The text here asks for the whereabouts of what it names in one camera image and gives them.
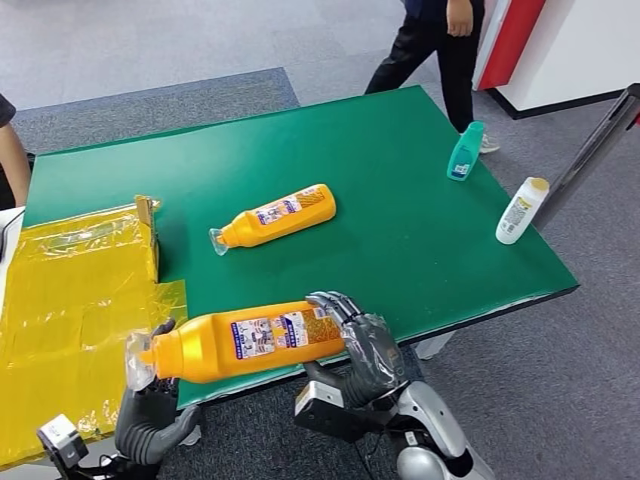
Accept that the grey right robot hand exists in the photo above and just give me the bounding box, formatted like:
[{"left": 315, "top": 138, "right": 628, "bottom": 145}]
[{"left": 303, "top": 291, "right": 408, "bottom": 409}]

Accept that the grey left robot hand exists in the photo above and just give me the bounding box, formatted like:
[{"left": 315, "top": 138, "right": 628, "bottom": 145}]
[{"left": 115, "top": 317, "right": 202, "bottom": 466}]

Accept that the orange detergent bottle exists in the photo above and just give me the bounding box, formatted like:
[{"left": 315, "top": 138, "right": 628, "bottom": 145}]
[
  {"left": 208, "top": 184, "right": 337, "bottom": 258},
  {"left": 125, "top": 301, "right": 347, "bottom": 393}
]

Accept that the teal plastic bottle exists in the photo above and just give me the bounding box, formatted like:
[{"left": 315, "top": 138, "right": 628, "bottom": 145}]
[{"left": 446, "top": 121, "right": 486, "bottom": 182}]

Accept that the white bottle with yellow cap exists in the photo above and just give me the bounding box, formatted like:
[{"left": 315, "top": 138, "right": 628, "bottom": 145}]
[{"left": 495, "top": 176, "right": 550, "bottom": 246}]

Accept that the yellow plastic-wrapped cardboard box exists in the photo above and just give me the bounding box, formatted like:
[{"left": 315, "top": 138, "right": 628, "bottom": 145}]
[{"left": 0, "top": 195, "right": 189, "bottom": 469}]

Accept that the white side table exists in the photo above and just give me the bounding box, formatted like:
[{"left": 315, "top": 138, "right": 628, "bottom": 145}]
[{"left": 0, "top": 206, "right": 25, "bottom": 296}]

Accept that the person in black trousers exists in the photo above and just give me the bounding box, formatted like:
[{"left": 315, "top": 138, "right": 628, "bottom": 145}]
[{"left": 365, "top": 0, "right": 501, "bottom": 155}]

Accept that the person in black shirt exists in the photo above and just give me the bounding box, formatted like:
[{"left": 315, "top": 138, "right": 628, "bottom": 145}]
[{"left": 0, "top": 92, "right": 32, "bottom": 212}]

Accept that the dark metal pole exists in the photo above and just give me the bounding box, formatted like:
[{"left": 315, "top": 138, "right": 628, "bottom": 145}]
[{"left": 532, "top": 82, "right": 640, "bottom": 233}]

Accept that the white and red cabinet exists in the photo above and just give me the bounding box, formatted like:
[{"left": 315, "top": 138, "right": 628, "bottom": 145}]
[{"left": 472, "top": 0, "right": 640, "bottom": 121}]

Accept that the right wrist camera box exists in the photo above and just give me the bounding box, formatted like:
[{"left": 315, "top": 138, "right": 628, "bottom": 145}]
[{"left": 294, "top": 380, "right": 396, "bottom": 444}]

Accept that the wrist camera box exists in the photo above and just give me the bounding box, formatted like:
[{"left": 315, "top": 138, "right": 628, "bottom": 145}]
[
  {"left": 36, "top": 413, "right": 90, "bottom": 476},
  {"left": 294, "top": 380, "right": 396, "bottom": 444}
]

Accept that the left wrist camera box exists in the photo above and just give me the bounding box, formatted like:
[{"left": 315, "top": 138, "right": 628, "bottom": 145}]
[{"left": 36, "top": 413, "right": 90, "bottom": 476}]

